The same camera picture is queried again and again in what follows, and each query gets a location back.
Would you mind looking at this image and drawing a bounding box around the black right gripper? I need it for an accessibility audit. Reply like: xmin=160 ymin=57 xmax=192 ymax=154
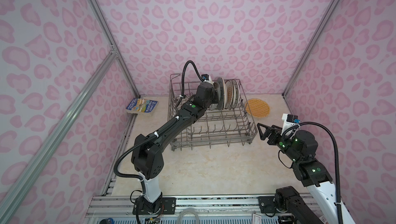
xmin=256 ymin=123 xmax=302 ymax=163

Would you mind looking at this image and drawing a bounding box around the grey-blue plate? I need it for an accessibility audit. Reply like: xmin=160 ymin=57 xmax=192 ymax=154
xmin=217 ymin=77 xmax=227 ymax=111

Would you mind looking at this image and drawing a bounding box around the orange woven round tray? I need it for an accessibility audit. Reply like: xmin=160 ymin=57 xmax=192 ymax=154
xmin=245 ymin=98 xmax=271 ymax=118

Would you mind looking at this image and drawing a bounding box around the white plate orange sunburst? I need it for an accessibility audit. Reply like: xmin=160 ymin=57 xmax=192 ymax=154
xmin=224 ymin=80 xmax=234 ymax=110

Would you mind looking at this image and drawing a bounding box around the cream floral plate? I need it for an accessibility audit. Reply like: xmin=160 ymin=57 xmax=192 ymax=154
xmin=232 ymin=79 xmax=238 ymax=108

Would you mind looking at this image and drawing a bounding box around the pale green plate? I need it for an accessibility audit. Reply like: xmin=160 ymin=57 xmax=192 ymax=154
xmin=209 ymin=83 xmax=220 ymax=111

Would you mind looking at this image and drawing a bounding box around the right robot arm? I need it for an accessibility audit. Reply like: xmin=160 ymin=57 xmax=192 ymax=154
xmin=257 ymin=121 xmax=355 ymax=224

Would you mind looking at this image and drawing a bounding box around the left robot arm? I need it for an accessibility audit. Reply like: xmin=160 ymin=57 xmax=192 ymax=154
xmin=131 ymin=82 xmax=218 ymax=214

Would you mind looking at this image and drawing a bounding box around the colourful book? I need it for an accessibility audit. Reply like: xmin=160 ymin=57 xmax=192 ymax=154
xmin=126 ymin=98 xmax=158 ymax=115

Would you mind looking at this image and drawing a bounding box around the clear tubing loop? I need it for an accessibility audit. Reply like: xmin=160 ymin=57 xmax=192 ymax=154
xmin=176 ymin=207 xmax=201 ymax=224

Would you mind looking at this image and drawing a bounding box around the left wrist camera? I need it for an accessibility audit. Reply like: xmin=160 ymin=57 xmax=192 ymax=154
xmin=201 ymin=74 xmax=213 ymax=84

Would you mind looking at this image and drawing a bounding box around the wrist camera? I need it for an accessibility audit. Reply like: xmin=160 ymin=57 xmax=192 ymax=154
xmin=201 ymin=74 xmax=213 ymax=84
xmin=282 ymin=114 xmax=301 ymax=132

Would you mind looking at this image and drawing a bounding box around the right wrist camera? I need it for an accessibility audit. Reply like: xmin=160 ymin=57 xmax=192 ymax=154
xmin=282 ymin=114 xmax=301 ymax=132

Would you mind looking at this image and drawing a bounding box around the grey wire dish rack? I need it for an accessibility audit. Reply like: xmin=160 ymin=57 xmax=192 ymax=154
xmin=170 ymin=79 xmax=258 ymax=151

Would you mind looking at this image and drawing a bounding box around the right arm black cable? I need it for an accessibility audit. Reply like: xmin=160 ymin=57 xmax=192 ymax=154
xmin=279 ymin=121 xmax=344 ymax=224

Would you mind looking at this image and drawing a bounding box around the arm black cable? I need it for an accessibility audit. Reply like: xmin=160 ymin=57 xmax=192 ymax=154
xmin=279 ymin=121 xmax=344 ymax=224
xmin=113 ymin=60 xmax=205 ymax=194

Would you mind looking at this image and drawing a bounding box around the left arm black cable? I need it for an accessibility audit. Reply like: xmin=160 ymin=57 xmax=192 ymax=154
xmin=113 ymin=60 xmax=205 ymax=194

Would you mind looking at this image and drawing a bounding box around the grey metal frame post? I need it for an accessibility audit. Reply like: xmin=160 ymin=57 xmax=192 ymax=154
xmin=87 ymin=0 xmax=141 ymax=97

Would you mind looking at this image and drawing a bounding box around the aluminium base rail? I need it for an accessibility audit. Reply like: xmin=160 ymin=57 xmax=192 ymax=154
xmin=83 ymin=193 xmax=329 ymax=224

